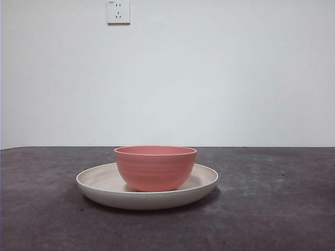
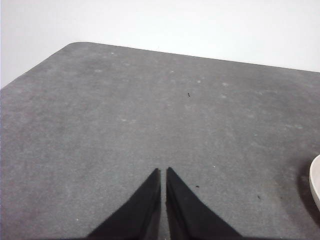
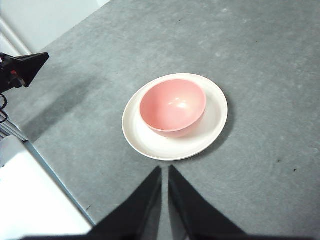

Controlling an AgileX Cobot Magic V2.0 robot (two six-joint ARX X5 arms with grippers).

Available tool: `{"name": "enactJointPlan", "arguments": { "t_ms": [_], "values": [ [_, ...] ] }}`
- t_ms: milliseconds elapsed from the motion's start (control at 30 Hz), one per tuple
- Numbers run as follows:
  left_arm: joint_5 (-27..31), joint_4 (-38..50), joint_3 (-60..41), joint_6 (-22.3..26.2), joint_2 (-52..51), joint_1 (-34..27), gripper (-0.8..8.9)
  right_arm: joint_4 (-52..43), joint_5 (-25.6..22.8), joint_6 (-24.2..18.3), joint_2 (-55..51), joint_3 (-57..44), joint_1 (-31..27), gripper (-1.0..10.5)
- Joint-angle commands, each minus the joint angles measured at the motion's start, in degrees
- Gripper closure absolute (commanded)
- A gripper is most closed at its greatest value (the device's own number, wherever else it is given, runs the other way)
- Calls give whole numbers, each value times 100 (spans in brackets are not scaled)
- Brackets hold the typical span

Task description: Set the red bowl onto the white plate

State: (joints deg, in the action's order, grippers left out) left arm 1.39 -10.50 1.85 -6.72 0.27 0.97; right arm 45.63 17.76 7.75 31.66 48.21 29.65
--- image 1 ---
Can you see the red ribbed bowl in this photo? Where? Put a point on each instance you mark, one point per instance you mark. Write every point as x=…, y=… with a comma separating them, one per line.
x=154, y=170

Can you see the white wall socket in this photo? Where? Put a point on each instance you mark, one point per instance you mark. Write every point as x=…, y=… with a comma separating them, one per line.
x=119, y=13

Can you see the white round plate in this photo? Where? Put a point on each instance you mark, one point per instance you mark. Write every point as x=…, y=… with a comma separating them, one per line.
x=144, y=201

